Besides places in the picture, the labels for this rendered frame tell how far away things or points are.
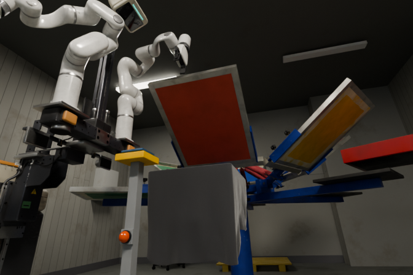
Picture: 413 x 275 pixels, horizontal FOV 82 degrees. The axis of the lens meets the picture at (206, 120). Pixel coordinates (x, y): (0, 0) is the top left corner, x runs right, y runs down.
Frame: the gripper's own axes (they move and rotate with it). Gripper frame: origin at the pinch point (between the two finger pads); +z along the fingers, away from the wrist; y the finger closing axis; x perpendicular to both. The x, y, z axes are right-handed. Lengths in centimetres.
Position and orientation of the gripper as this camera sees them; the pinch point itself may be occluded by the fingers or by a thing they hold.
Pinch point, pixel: (179, 65)
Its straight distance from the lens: 135.5
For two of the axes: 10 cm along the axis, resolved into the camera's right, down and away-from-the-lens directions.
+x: 9.6, -1.5, -2.5
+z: -0.5, 7.6, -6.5
